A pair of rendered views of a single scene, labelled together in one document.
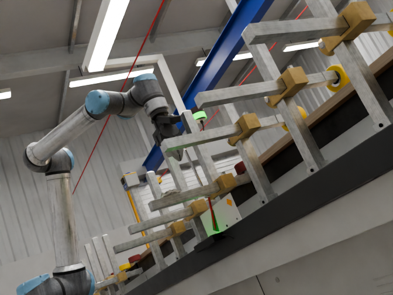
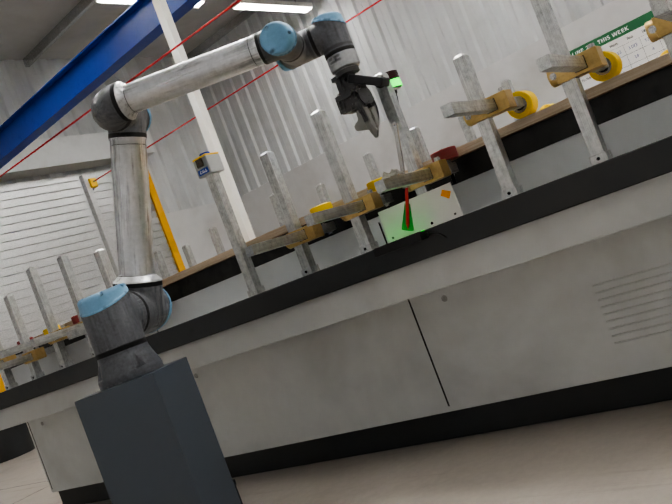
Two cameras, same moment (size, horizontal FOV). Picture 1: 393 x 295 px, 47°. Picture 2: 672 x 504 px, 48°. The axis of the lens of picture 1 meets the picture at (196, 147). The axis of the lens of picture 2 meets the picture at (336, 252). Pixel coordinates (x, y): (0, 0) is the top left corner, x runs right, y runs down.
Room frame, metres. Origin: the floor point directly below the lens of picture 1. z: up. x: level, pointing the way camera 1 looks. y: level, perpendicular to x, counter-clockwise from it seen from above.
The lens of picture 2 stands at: (-0.28, 1.09, 0.69)
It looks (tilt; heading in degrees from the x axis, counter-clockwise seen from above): 1 degrees up; 338
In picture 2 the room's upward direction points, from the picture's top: 21 degrees counter-clockwise
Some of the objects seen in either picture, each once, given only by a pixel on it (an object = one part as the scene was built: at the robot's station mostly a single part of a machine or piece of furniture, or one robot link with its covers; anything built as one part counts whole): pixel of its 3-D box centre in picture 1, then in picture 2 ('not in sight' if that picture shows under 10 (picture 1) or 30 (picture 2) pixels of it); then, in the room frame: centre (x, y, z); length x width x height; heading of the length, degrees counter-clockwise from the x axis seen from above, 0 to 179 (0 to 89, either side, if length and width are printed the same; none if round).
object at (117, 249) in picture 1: (161, 235); (293, 238); (1.97, 0.29, 0.83); 0.44 x 0.03 x 0.04; 122
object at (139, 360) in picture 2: not in sight; (126, 362); (1.99, 0.90, 0.65); 0.19 x 0.19 x 0.10
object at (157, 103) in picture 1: (155, 108); (343, 63); (1.62, 0.08, 1.23); 0.10 x 0.09 x 0.05; 122
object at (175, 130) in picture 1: (163, 127); (352, 91); (1.63, 0.09, 1.15); 0.09 x 0.08 x 0.12; 32
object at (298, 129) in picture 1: (282, 98); (569, 77); (1.19, -0.27, 0.93); 0.04 x 0.04 x 0.48; 32
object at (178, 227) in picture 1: (173, 230); (302, 235); (2.02, 0.24, 0.83); 0.14 x 0.06 x 0.05; 32
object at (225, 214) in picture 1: (219, 218); (418, 213); (1.63, 0.02, 0.75); 0.26 x 0.01 x 0.10; 32
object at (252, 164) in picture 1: (247, 154); (491, 136); (1.40, -0.14, 0.87); 0.04 x 0.04 x 0.48; 32
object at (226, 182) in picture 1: (221, 187); (426, 175); (1.60, -0.03, 0.85); 0.14 x 0.06 x 0.05; 32
